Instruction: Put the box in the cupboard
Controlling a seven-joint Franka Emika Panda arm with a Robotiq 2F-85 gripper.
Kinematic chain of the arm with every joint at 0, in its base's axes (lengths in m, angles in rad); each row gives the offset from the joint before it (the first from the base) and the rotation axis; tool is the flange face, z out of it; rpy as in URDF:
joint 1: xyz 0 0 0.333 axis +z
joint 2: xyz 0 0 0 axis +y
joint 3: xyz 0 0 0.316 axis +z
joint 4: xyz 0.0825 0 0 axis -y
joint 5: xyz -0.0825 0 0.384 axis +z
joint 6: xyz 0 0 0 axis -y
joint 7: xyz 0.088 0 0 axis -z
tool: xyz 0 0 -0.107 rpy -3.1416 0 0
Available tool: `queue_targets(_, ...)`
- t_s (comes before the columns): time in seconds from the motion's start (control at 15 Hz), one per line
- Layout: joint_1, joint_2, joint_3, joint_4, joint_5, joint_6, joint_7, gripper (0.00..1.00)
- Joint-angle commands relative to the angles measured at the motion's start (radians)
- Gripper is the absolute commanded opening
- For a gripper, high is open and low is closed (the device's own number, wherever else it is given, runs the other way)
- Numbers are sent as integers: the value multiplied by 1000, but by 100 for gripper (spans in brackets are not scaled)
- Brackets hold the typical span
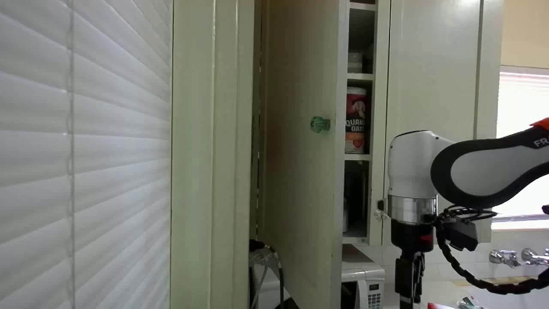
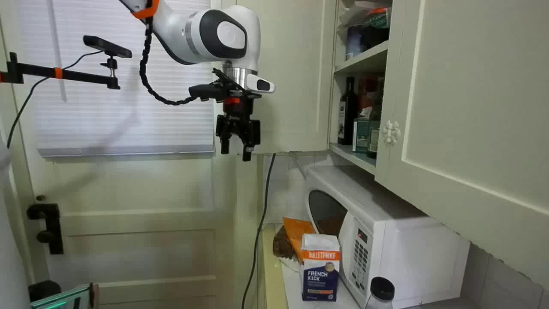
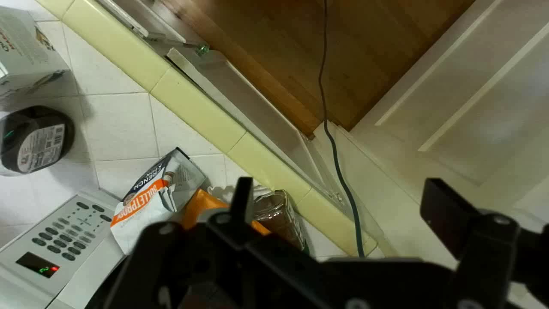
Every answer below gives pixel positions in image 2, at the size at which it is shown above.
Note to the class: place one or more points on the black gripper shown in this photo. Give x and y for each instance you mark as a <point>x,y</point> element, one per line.
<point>237,122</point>

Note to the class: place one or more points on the white blue orange box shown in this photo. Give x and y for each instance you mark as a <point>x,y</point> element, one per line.
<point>319,268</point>

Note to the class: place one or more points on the red brown package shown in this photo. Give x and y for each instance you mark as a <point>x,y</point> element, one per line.
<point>371,94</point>

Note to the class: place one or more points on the closed cream cupboard door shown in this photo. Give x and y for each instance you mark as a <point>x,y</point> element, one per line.
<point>474,113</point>

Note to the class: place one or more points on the clear glass door knob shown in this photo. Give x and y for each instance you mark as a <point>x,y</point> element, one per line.
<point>392,130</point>

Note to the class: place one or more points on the white window blind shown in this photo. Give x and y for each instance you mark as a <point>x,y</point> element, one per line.
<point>114,113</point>

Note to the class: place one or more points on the teal and white small box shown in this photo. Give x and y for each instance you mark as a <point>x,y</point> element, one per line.
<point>362,136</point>

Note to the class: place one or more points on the open cream cupboard door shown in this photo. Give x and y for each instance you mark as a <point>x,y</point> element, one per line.
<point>297,86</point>

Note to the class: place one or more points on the white panelled door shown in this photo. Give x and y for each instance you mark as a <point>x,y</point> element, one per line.
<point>143,228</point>

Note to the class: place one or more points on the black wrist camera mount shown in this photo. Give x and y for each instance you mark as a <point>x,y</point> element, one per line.
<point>217,89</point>

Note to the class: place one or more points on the clear blind wand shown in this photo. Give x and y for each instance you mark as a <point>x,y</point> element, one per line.
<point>57,57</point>

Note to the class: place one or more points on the dark glass bottle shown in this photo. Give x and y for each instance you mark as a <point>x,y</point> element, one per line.
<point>347,113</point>

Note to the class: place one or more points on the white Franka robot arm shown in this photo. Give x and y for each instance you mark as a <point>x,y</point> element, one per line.
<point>199,31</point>

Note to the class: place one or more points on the teal plastic object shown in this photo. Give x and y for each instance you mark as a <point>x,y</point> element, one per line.
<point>62,297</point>

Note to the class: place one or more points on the cream cupboard frame with shelves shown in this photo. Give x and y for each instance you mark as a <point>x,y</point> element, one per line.
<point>362,60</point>

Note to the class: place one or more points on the black camera on boom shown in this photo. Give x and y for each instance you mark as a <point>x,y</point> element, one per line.
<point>107,45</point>

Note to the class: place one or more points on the orange snack bag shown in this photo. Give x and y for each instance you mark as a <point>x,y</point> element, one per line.
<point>297,232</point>

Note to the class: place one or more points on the black boom bar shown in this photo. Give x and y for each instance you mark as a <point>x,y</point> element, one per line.
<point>40,69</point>

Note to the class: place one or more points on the white microwave oven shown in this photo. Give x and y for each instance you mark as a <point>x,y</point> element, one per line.
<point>400,240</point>

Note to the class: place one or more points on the small black round object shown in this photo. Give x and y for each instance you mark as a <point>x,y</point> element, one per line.
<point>43,288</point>

